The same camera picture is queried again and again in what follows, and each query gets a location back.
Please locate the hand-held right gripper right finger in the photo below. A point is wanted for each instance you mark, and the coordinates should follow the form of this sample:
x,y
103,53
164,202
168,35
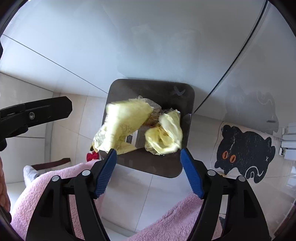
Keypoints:
x,y
192,173

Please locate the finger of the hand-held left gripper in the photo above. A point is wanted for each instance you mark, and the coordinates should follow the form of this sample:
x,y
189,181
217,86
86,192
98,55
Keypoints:
x,y
46,111

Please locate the slipper with red bow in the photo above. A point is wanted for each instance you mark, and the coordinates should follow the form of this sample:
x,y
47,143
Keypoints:
x,y
92,156

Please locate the yellow paper wrapper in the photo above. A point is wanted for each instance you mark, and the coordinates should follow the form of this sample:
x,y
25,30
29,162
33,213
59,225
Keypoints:
x,y
166,134
122,120

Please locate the person's left forearm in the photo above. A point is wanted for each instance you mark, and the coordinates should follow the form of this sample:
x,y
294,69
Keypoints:
x,y
4,185

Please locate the white plastic rack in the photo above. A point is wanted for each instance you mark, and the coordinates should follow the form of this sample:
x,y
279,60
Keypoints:
x,y
288,143

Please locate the orange snack packet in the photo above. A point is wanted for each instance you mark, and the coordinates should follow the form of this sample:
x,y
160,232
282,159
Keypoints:
x,y
152,120

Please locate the dark square trash bin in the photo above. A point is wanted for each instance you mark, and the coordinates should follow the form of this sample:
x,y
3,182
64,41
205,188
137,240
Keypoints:
x,y
148,90

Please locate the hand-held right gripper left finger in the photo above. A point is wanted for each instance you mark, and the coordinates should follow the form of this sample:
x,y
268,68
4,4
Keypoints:
x,y
105,173

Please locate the black cat floor mat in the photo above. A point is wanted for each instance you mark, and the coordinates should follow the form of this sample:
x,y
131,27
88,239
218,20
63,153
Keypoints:
x,y
245,150

